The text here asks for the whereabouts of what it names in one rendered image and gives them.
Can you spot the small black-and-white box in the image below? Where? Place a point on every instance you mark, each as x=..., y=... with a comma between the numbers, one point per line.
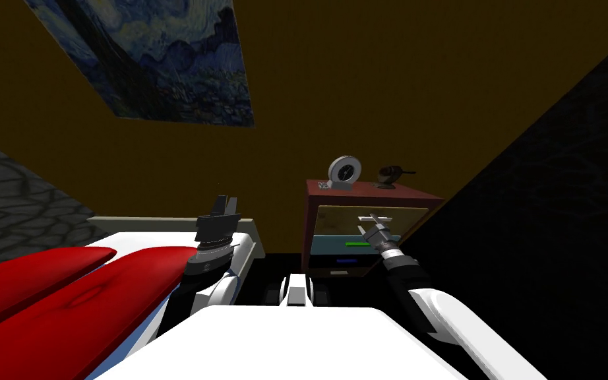
x=325, y=184

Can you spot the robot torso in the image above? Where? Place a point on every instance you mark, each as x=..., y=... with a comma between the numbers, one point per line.
x=293, y=343

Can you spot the blue night sky painting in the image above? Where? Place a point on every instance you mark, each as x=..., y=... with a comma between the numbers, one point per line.
x=167, y=63

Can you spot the grey round clock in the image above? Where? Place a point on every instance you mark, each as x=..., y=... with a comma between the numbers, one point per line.
x=344, y=172

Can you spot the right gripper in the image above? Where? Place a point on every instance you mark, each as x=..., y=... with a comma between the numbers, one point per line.
x=377, y=236

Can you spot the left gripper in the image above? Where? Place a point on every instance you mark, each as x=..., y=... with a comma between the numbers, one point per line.
x=217, y=228

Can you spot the teal drawer front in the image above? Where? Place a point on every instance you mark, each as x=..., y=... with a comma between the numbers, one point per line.
x=329, y=246

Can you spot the dark drawer front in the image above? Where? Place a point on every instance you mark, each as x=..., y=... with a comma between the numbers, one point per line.
x=322, y=261

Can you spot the tan drawer front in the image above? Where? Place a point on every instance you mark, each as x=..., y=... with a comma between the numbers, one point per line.
x=335, y=219

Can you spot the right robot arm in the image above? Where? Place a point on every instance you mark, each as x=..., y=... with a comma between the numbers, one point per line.
x=444, y=310

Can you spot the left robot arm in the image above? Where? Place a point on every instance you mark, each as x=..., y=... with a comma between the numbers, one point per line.
x=208, y=262

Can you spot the brown drawer front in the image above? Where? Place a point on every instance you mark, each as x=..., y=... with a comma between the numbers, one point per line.
x=359, y=272

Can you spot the red-brown nightstand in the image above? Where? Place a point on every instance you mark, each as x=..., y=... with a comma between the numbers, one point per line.
x=367, y=195

